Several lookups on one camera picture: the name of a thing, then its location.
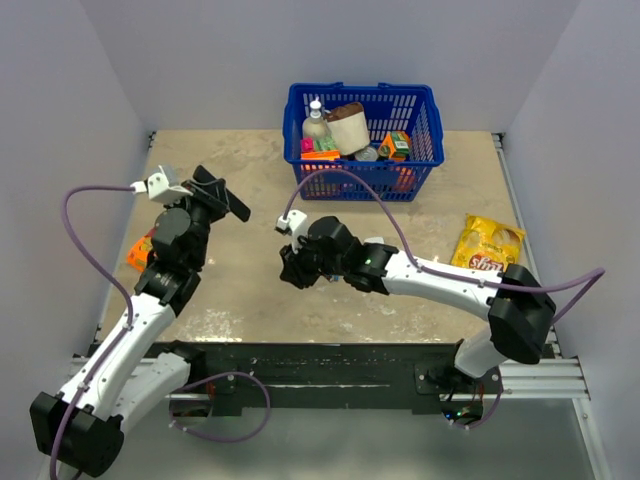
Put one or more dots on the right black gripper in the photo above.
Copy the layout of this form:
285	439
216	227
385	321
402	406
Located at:
294	270

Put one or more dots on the metal tin can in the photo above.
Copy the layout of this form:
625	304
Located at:
367	154

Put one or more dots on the pink small box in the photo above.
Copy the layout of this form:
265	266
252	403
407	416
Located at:
307	145

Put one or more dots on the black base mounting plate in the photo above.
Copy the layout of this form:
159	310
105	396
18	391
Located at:
232	377

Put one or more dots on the white pump bottle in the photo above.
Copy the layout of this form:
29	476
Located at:
314	126

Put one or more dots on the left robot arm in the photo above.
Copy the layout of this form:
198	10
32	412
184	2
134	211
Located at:
83	426

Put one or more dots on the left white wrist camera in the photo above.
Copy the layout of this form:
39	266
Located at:
162	186

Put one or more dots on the orange pink candy box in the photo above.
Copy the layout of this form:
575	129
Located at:
138	253

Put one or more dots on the orange flat box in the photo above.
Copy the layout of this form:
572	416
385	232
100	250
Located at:
329	155

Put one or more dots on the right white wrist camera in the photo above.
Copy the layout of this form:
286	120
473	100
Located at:
295	225

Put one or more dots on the blue plastic shopping basket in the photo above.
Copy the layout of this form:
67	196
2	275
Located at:
388	107

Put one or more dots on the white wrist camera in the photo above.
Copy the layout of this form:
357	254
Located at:
295	225
162	186

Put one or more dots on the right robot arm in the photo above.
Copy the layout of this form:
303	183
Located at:
518	313

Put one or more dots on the orange green juice carton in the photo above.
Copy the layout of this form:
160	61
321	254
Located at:
396	146

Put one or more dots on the yellow Lays chips bag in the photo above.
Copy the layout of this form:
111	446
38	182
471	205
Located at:
487	245

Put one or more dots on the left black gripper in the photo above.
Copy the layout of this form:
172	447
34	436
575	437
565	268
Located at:
212	196

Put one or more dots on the white brown paper bag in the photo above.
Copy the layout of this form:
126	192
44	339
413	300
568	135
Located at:
348	127

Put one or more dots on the black remote control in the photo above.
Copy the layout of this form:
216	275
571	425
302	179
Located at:
216	187

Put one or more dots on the green small packet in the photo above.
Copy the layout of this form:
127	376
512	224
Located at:
324	144

